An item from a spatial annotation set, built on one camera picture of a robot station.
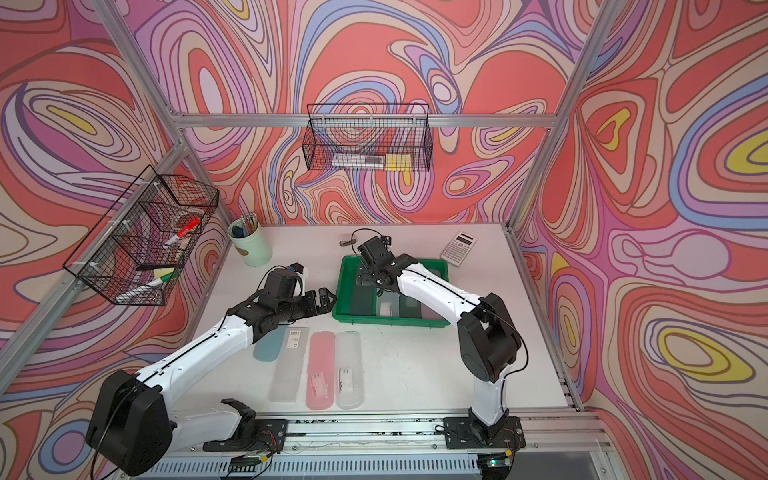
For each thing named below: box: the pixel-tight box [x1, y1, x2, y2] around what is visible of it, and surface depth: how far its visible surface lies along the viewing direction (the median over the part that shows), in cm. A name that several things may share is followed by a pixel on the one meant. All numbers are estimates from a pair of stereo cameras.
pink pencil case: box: [306, 331, 335, 410], surface depth 84 cm
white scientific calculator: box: [440, 231, 477, 267], surface depth 113 cm
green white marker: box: [115, 272, 175, 303], surface depth 73 cm
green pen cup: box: [227, 218, 273, 267], surface depth 103 cm
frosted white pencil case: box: [377, 291, 400, 317], surface depth 97 cm
